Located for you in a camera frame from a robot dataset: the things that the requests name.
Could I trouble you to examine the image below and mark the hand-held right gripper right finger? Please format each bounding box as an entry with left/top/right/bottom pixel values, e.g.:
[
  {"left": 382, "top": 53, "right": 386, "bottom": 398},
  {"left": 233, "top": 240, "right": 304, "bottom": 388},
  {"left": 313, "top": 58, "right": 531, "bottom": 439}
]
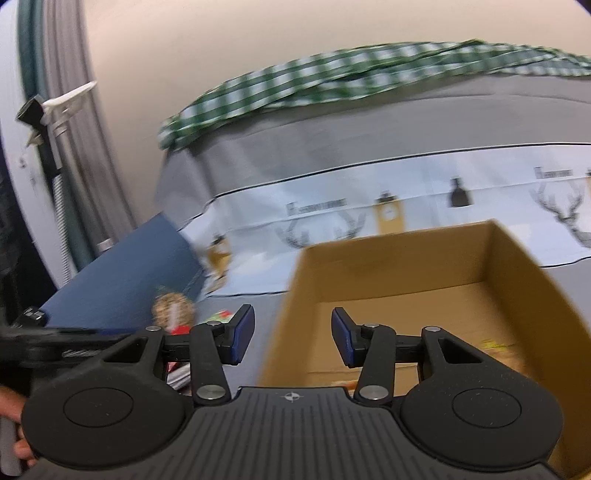
[{"left": 331, "top": 307, "right": 490, "bottom": 409}]

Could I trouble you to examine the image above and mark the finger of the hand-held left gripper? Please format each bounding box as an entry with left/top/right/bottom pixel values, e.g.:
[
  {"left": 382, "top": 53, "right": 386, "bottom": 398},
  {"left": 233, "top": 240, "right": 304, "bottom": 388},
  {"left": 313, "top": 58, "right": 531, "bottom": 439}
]
[{"left": 46, "top": 326, "right": 136, "bottom": 344}]

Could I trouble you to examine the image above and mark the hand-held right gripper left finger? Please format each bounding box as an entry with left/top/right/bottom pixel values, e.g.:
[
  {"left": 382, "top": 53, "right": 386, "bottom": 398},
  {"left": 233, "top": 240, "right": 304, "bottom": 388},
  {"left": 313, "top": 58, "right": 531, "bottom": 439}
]
[{"left": 99, "top": 305, "right": 256, "bottom": 409}]

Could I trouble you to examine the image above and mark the brown cardboard box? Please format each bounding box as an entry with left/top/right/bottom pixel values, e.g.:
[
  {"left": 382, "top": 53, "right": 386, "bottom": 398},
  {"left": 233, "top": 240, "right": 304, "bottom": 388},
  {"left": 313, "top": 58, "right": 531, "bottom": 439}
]
[{"left": 259, "top": 220, "right": 591, "bottom": 480}]

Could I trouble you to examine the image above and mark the person's left hand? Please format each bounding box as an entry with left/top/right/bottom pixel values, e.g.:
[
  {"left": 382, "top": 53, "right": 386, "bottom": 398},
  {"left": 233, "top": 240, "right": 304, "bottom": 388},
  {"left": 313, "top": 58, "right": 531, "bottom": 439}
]
[{"left": 0, "top": 387, "right": 38, "bottom": 468}]

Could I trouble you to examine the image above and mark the blue fabric cushion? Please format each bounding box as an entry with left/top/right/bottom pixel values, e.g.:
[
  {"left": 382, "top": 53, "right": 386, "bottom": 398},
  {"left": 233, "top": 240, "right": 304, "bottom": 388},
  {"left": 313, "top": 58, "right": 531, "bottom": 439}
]
[{"left": 39, "top": 212, "right": 206, "bottom": 334}]

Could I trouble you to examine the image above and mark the granola snack packet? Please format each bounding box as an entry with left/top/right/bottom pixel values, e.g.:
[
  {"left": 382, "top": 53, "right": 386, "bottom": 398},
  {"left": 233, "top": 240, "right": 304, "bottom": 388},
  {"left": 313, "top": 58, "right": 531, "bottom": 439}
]
[{"left": 152, "top": 291, "right": 195, "bottom": 330}]

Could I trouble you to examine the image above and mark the white red snack packet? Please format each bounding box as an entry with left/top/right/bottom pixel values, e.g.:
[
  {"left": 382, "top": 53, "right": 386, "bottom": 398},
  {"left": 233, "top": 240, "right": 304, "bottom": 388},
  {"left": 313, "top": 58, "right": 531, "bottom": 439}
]
[{"left": 165, "top": 362, "right": 193, "bottom": 394}]

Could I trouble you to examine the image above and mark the silver pole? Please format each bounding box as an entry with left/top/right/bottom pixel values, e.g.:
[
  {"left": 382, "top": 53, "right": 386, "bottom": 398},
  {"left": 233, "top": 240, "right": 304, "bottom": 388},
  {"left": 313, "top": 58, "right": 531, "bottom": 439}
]
[{"left": 50, "top": 124, "right": 77, "bottom": 283}]

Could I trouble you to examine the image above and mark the grey curtain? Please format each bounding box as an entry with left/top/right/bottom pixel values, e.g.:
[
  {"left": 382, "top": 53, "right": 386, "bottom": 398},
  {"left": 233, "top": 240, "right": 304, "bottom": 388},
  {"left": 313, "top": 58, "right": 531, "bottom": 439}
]
[{"left": 39, "top": 0, "right": 139, "bottom": 259}]

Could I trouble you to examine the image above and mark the white clip holder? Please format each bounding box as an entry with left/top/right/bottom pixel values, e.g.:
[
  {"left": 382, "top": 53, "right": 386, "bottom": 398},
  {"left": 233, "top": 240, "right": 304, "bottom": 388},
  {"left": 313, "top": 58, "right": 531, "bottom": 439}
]
[{"left": 41, "top": 81, "right": 99, "bottom": 126}]

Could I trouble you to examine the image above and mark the green checked cloth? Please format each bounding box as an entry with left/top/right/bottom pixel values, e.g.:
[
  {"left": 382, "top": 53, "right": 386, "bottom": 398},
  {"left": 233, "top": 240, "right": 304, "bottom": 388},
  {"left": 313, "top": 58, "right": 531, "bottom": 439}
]
[{"left": 157, "top": 39, "right": 591, "bottom": 151}]

